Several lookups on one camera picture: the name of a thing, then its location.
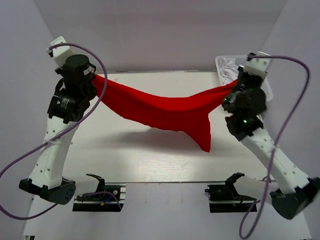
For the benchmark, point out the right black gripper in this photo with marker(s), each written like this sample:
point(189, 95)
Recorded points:
point(244, 72)

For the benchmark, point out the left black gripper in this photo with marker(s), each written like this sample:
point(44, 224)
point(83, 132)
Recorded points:
point(59, 71)

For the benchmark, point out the red t shirt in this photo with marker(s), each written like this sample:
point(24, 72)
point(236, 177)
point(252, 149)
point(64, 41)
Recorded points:
point(180, 114)

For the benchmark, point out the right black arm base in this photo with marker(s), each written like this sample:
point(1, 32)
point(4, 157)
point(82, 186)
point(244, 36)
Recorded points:
point(224, 198)

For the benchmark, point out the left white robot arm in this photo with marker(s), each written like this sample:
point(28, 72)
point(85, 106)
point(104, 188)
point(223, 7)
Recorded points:
point(71, 98)

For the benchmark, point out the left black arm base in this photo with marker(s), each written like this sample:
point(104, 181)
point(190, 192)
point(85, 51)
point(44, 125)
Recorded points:
point(94, 194)

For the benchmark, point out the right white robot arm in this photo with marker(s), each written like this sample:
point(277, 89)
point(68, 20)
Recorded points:
point(294, 190)

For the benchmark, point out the white crumpled t shirt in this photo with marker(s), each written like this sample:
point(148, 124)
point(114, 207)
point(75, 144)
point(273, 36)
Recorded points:
point(228, 70)

